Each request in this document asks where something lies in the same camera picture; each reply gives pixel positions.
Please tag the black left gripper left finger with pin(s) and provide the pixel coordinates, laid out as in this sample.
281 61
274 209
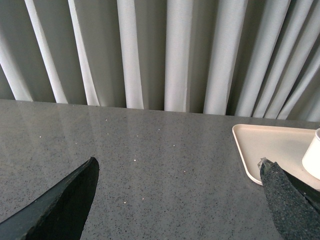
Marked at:
58 214

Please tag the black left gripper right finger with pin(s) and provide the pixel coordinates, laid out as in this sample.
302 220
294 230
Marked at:
294 205

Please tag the beige rectangular tray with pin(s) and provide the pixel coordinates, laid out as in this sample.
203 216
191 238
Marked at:
284 145

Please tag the white pleated curtain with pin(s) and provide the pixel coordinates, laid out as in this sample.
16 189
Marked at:
248 58

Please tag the white smiley mug black handle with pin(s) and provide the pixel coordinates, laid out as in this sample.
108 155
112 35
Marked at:
311 159

